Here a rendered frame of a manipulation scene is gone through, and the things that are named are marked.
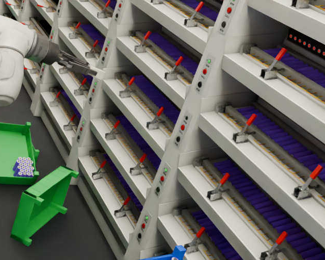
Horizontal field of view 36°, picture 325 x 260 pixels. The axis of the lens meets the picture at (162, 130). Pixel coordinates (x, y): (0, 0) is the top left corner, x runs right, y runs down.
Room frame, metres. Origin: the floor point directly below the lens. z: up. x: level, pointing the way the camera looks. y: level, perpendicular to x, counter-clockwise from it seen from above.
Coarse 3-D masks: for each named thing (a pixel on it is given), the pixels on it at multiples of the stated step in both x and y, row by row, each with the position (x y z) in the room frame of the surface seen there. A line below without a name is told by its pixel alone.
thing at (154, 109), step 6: (126, 78) 2.00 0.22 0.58; (126, 84) 1.99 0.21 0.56; (132, 84) 1.95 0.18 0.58; (132, 90) 1.94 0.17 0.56; (138, 90) 1.90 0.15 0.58; (138, 96) 1.89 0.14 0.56; (144, 96) 1.86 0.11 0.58; (144, 102) 1.83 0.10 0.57; (150, 102) 1.81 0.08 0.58; (150, 108) 1.79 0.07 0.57; (156, 108) 1.77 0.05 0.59; (150, 114) 1.75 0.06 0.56; (162, 114) 1.73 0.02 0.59; (162, 120) 1.71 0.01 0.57; (168, 120) 1.69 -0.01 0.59; (168, 126) 1.67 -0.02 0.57; (174, 126) 1.65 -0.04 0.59
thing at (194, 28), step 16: (144, 0) 1.91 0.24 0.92; (160, 0) 1.88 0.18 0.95; (176, 0) 1.87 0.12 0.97; (192, 0) 1.91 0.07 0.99; (208, 0) 1.89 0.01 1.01; (160, 16) 1.79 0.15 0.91; (176, 16) 1.76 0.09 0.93; (192, 16) 1.66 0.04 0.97; (208, 16) 1.73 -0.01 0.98; (176, 32) 1.69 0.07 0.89; (192, 32) 1.60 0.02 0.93; (208, 32) 1.52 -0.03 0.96
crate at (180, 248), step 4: (176, 248) 0.98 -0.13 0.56; (180, 248) 0.98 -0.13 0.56; (184, 248) 0.98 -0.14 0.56; (176, 252) 0.97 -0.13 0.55; (180, 252) 0.97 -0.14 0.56; (184, 252) 0.98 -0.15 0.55; (156, 256) 0.95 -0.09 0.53; (160, 256) 0.96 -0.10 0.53; (164, 256) 0.96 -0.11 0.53; (168, 256) 0.97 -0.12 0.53; (172, 256) 0.98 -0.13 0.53; (176, 256) 0.97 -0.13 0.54; (180, 256) 0.97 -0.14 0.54
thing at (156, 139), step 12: (108, 72) 2.02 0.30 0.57; (120, 72) 2.05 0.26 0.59; (132, 72) 2.09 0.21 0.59; (108, 84) 1.98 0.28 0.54; (120, 108) 1.85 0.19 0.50; (132, 108) 1.79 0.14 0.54; (144, 108) 1.81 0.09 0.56; (132, 120) 1.75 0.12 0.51; (144, 120) 1.72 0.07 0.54; (144, 132) 1.66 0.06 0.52; (156, 132) 1.64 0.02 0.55; (168, 132) 1.65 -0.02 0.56; (156, 144) 1.58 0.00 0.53
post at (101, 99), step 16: (128, 0) 2.02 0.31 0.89; (112, 16) 2.09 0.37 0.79; (128, 16) 2.03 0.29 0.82; (144, 16) 2.07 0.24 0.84; (112, 32) 2.05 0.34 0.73; (112, 48) 2.02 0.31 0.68; (112, 64) 2.03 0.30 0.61; (128, 64) 2.07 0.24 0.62; (96, 96) 2.02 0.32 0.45; (80, 144) 2.03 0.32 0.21
